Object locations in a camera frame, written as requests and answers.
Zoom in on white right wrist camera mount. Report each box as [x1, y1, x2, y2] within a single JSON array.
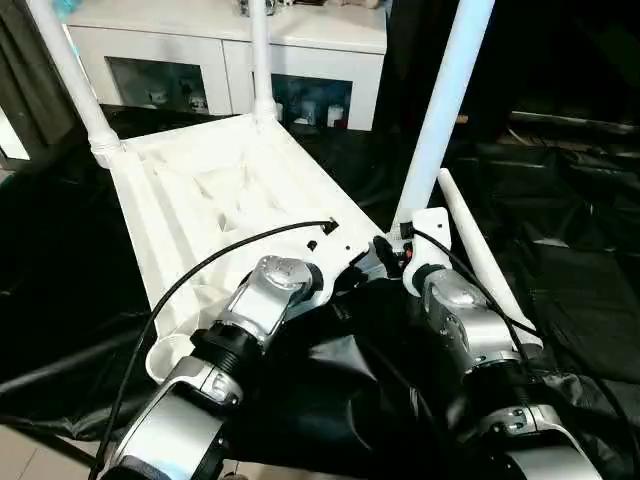
[[399, 208, 454, 296]]

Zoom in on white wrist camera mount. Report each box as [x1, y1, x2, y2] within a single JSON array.
[[299, 219, 379, 304], [399, 208, 454, 296]]

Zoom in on white plastic table leg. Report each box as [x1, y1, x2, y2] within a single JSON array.
[[437, 168, 545, 351], [391, 0, 497, 239], [27, 0, 125, 169], [249, 0, 280, 132]]

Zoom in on black plastic mat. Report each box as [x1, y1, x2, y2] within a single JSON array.
[[0, 102, 640, 480]]

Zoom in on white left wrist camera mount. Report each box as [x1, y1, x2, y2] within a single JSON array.
[[299, 219, 379, 304]]

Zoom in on white plastic table top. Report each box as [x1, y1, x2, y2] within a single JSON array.
[[89, 112, 416, 386]]

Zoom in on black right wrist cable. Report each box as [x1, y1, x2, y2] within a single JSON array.
[[399, 222, 640, 451]]

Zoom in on white glass-door cabinet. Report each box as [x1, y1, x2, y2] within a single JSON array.
[[64, 0, 389, 132]]

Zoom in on black flat monitor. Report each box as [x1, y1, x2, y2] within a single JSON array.
[[509, 110, 640, 135]]

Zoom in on black metal table frame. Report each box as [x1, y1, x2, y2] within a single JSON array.
[[27, 424, 101, 466]]

